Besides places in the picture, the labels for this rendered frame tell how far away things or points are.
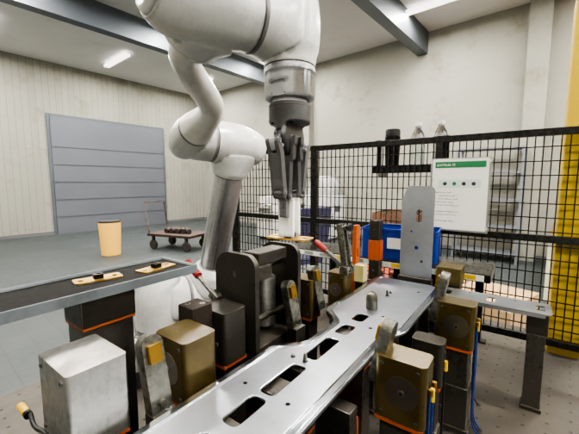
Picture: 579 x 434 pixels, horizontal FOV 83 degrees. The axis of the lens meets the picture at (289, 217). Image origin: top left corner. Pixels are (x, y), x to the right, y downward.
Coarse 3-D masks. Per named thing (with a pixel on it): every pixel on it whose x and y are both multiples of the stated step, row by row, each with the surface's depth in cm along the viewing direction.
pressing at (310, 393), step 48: (384, 288) 109; (432, 288) 109; (336, 336) 75; (240, 384) 57; (288, 384) 57; (336, 384) 58; (144, 432) 46; (192, 432) 46; (240, 432) 46; (288, 432) 47
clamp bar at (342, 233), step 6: (336, 228) 110; (342, 228) 108; (348, 228) 106; (342, 234) 108; (342, 240) 108; (348, 240) 110; (342, 246) 108; (348, 246) 110; (342, 252) 108; (348, 252) 110; (342, 258) 108; (348, 258) 110; (342, 264) 108; (348, 264) 110
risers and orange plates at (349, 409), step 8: (336, 400) 72; (344, 400) 72; (328, 408) 71; (336, 408) 70; (344, 408) 70; (352, 408) 70; (320, 416) 72; (328, 416) 71; (336, 416) 70; (344, 416) 68; (352, 416) 69; (320, 424) 72; (328, 424) 71; (336, 424) 70; (344, 424) 69; (352, 424) 69; (320, 432) 73; (328, 432) 71; (336, 432) 70; (344, 432) 69; (352, 432) 69
